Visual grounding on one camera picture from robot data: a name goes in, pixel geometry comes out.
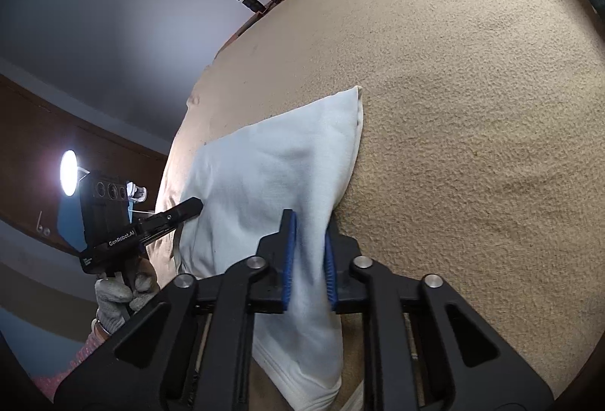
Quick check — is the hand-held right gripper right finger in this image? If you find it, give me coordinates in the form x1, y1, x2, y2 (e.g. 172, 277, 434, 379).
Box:
324, 222, 554, 411

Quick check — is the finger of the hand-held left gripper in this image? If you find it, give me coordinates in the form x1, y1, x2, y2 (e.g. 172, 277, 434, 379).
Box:
137, 197, 204, 246

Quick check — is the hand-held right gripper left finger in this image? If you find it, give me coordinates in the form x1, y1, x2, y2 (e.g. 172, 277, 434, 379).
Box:
53, 209, 299, 411

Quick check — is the white tank top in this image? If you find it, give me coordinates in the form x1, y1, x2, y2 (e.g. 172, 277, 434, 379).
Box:
172, 86, 366, 411

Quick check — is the person's left forearm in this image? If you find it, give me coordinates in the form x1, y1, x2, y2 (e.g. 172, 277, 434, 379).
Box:
35, 319, 116, 402

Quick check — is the person's left hand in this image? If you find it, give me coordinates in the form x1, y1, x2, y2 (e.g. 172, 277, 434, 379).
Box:
95, 257, 159, 336

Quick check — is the light blue board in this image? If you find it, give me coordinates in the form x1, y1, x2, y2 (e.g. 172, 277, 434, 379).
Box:
57, 198, 86, 246

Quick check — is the white clip desk lamp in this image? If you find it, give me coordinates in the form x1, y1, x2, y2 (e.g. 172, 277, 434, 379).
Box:
59, 150, 148, 206

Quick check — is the tan blanket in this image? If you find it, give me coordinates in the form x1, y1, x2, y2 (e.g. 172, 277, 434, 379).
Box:
154, 0, 605, 411

